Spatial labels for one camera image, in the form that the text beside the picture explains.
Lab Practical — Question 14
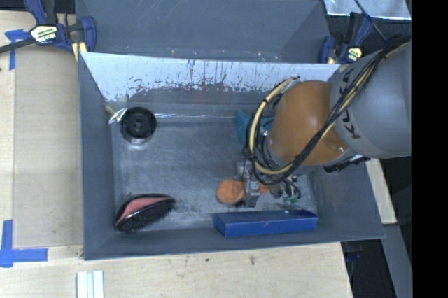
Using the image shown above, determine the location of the teal box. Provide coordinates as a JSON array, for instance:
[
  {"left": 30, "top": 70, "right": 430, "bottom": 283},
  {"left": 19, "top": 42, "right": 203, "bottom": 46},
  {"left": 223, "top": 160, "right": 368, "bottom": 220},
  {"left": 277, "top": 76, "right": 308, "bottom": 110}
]
[{"left": 233, "top": 109, "right": 274, "bottom": 144}]

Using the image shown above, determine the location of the grey metal bin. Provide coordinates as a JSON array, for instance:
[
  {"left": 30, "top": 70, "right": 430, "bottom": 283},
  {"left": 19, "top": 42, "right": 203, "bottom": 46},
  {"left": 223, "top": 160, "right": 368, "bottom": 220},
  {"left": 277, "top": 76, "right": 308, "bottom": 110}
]
[{"left": 73, "top": 0, "right": 386, "bottom": 261}]

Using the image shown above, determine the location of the small clear plastic thing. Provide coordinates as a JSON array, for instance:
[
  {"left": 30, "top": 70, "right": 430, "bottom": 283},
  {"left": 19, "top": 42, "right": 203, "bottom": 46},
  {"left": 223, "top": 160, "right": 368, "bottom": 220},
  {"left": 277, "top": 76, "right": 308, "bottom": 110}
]
[{"left": 104, "top": 103, "right": 128, "bottom": 125}]

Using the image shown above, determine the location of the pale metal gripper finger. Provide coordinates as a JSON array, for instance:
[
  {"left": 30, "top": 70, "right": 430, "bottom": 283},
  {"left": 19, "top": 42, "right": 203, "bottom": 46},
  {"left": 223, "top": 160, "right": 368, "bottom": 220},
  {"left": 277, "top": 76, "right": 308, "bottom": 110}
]
[{"left": 244, "top": 180, "right": 263, "bottom": 208}]

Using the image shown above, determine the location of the pale wood flat board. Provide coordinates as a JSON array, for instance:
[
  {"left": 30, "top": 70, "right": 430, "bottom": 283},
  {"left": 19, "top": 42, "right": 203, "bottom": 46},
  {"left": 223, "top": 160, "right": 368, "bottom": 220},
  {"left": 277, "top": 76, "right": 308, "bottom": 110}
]
[{"left": 12, "top": 43, "right": 85, "bottom": 250}]

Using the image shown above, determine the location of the orange soft ball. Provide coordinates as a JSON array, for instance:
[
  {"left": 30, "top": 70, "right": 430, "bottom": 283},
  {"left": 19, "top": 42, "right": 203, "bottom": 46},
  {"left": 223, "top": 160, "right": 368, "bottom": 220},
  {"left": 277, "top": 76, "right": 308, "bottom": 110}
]
[{"left": 216, "top": 178, "right": 271, "bottom": 206}]

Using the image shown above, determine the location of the blue flat block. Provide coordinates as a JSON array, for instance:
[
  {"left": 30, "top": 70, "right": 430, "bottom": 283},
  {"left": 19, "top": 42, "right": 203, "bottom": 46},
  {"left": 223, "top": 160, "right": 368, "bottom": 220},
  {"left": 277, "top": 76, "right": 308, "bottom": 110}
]
[{"left": 212, "top": 208, "right": 320, "bottom": 239}]

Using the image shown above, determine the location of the black and pink hairbrush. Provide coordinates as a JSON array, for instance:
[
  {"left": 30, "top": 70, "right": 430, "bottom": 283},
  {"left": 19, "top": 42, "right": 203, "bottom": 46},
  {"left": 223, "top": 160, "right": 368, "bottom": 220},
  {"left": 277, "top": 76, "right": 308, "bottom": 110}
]
[{"left": 114, "top": 192, "right": 177, "bottom": 234}]

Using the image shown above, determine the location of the black round cap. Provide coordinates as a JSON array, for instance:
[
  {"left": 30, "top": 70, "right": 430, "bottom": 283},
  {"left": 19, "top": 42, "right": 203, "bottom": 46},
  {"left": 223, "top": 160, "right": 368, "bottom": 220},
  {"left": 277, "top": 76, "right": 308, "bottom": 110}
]
[{"left": 120, "top": 106, "right": 158, "bottom": 141}]

